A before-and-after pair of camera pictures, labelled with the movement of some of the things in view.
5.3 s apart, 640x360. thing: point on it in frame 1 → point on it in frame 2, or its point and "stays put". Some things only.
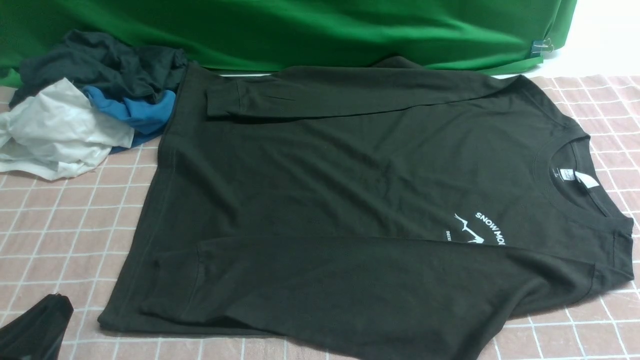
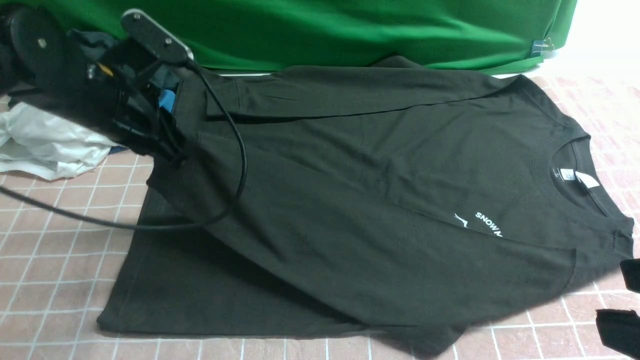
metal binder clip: x=539 y=46 stays put
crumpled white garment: x=58 y=132 stays put
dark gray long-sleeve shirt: x=370 y=209 stays put
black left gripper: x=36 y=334 → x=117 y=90
